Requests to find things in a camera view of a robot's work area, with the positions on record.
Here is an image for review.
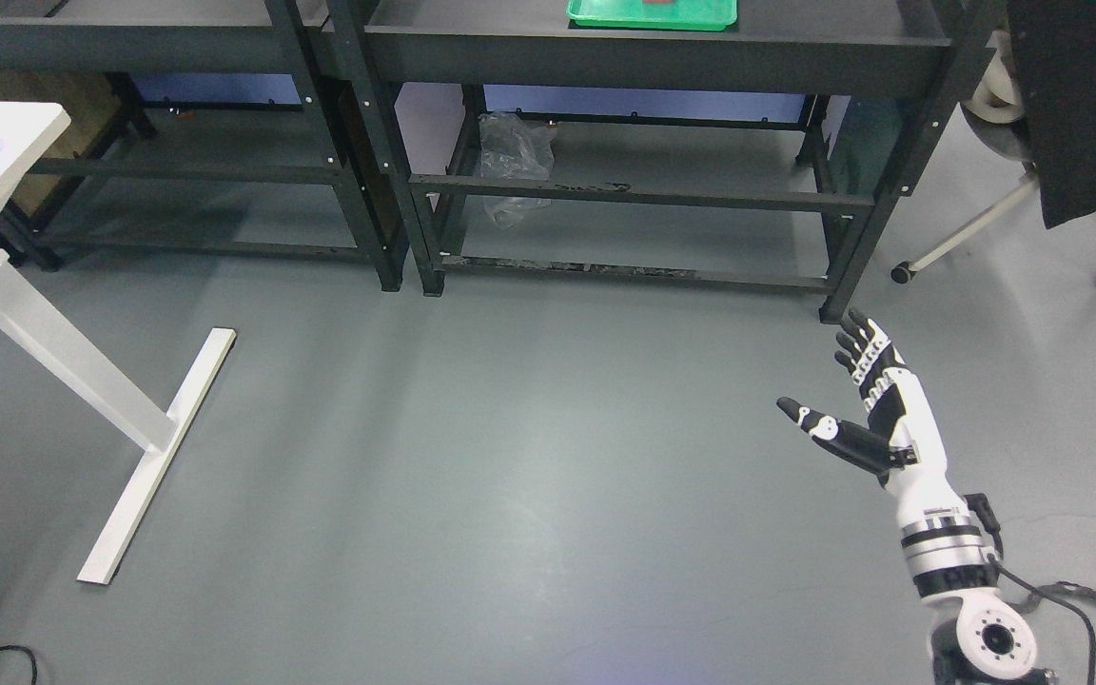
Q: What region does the clear plastic bag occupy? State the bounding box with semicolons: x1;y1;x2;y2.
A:
479;112;557;229

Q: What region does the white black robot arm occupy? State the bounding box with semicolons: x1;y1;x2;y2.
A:
901;493;1058;684

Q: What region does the office chair with black coat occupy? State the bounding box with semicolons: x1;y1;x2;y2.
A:
890;1;1096;284

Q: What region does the black metal right shelf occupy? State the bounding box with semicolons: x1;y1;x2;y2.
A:
326;1;1006;323

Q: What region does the black metal left shelf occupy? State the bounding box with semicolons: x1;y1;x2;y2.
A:
0;1;407;292

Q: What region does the black metal shelf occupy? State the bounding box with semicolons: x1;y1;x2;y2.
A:
0;1;407;292
326;1;1006;323

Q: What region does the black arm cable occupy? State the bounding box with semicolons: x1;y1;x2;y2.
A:
990;561;1096;685

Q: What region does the white table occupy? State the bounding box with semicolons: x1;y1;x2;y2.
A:
0;103;238;586

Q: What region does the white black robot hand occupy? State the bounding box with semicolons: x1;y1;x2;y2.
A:
775;309;969;528

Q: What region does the green plastic tray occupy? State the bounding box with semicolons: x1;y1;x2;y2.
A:
566;1;738;31

